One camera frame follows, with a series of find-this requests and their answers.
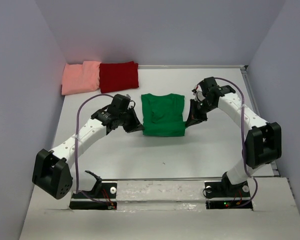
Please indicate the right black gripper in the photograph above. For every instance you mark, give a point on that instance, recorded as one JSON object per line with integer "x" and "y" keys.
{"x": 191, "y": 120}

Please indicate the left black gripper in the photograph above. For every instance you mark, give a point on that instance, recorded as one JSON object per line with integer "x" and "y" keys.
{"x": 135, "y": 122}

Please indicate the green t shirt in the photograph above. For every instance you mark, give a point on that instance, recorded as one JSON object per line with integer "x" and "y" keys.
{"x": 163, "y": 115}

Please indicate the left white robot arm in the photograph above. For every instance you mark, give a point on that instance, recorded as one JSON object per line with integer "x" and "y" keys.
{"x": 56, "y": 171}

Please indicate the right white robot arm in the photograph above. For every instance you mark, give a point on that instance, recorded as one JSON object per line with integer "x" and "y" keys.
{"x": 261, "y": 140}

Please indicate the folded red t shirt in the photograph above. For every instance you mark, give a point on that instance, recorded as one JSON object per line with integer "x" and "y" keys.
{"x": 115, "y": 77}

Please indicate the folded pink t shirt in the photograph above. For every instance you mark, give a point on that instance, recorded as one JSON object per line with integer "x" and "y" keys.
{"x": 80, "y": 78}

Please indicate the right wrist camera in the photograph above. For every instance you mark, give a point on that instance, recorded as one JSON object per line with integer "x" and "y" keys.
{"x": 198, "y": 95}

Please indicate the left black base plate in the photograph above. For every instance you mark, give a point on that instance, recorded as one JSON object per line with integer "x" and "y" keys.
{"x": 104, "y": 200}

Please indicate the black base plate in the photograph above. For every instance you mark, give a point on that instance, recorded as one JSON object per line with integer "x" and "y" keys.
{"x": 104, "y": 200}
{"x": 218, "y": 197}

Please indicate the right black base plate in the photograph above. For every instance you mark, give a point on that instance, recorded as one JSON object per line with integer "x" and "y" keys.
{"x": 218, "y": 197}

